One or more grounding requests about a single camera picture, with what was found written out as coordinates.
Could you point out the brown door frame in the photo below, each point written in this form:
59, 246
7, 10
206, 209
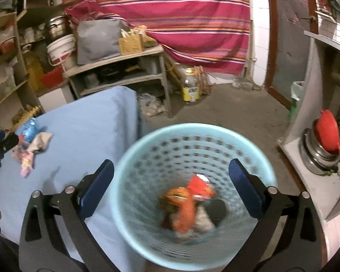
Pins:
274, 48

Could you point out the red plastic basket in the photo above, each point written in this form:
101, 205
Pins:
52, 78

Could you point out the red plastic lid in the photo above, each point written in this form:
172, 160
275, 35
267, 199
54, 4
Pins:
328, 131

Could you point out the white counter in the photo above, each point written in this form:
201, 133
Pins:
308, 198

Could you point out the white plastic bucket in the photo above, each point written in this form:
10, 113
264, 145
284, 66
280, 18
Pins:
61, 51

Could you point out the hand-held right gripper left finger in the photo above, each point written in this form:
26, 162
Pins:
96, 188

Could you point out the small wooden table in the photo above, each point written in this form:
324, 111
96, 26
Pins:
116, 62

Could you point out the stack of metal pots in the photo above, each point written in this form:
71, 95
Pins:
317, 158

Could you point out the beige printed snack wrapper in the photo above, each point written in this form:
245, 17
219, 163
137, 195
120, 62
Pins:
39, 143

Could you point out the wooden shelf unit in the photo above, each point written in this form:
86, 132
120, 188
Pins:
8, 62

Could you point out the green plastic bag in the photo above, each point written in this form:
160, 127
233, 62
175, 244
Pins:
296, 102

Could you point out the yellow utensil holder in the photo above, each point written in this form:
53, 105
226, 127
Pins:
130, 44

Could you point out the brown paper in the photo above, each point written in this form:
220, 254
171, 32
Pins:
205, 219

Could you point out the pink wrapper trash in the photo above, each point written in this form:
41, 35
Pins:
28, 163

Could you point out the yellow egg carton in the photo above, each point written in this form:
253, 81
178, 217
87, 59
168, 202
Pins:
27, 113

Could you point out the plastic bag on floor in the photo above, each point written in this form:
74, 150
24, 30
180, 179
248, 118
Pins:
151, 106

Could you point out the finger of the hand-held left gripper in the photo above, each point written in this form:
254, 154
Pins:
4, 144

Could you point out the black paper cup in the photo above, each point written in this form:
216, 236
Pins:
217, 210

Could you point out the large amber oil bottle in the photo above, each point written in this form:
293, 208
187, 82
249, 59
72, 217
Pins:
35, 72

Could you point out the blue plastic bag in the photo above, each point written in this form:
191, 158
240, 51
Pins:
29, 129

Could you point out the orange snack wrapper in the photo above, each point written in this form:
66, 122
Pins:
182, 208

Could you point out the red foil wrapper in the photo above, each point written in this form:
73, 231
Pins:
201, 187

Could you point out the light blue plastic basket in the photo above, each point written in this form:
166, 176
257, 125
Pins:
147, 181

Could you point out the red striped cloth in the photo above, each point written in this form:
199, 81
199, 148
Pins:
172, 19

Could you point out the metal cooking pot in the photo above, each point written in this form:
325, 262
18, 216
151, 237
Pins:
57, 27

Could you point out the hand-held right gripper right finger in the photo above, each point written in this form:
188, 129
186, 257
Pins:
246, 188

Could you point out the yellow oil bottle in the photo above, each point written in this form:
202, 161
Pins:
191, 87

